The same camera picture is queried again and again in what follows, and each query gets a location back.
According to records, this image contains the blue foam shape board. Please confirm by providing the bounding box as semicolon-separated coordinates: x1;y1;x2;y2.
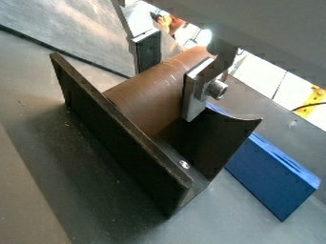
204;101;322;223

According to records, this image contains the black curved cradle stand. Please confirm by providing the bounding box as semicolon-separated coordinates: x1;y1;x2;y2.
49;53;260;217

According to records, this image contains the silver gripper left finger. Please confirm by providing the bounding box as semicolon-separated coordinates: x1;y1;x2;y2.
110;0;161;73

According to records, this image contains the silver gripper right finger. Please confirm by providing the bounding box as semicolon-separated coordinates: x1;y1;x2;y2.
180;37;236;122

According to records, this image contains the brown cylinder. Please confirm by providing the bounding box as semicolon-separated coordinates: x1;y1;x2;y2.
102;46;213;136

